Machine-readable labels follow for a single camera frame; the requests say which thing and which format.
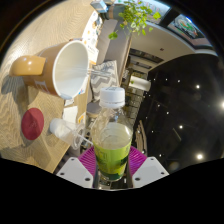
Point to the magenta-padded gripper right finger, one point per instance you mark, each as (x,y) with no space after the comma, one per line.
(146,168)

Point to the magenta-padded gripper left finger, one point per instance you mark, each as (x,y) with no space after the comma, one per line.
(77,170)

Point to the green-labelled drink bottle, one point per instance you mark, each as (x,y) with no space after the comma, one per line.
(111,146)

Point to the clear plastic cup with straw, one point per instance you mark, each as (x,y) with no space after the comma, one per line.
(65,129)

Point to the group of ceiling lights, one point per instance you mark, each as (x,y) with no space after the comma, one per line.
(199,156)

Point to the white paper sheet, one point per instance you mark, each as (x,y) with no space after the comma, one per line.
(70,115)

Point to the flat round red coaster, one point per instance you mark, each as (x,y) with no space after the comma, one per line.
(32,124)

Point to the mustard brown ceramic mug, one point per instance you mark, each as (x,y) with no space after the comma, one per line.
(50,71)

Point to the white printed booklet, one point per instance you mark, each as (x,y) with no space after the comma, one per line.
(92,36)

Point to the colourful window poster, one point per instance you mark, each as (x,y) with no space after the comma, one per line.
(188,28)

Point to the green potted plant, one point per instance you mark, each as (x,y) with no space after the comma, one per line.
(135,15)

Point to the blue white box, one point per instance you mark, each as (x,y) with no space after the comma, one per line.
(99,5)

